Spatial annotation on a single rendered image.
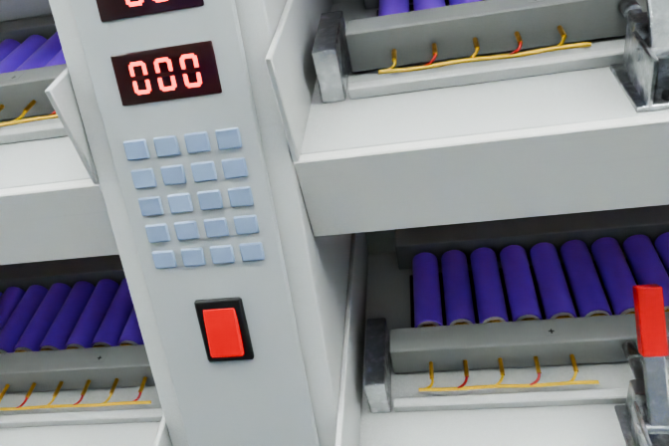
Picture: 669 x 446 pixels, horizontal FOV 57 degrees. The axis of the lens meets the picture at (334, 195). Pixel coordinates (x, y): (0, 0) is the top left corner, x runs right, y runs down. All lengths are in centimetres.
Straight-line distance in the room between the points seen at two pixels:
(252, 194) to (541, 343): 20
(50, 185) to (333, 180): 14
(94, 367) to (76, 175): 17
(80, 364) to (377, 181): 26
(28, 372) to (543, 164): 36
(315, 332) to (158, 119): 12
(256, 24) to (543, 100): 13
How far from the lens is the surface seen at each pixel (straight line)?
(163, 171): 29
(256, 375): 32
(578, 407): 39
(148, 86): 28
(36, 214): 34
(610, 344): 39
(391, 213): 29
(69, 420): 46
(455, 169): 27
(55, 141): 37
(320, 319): 30
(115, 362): 44
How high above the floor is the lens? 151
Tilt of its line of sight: 17 degrees down
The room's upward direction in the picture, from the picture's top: 9 degrees counter-clockwise
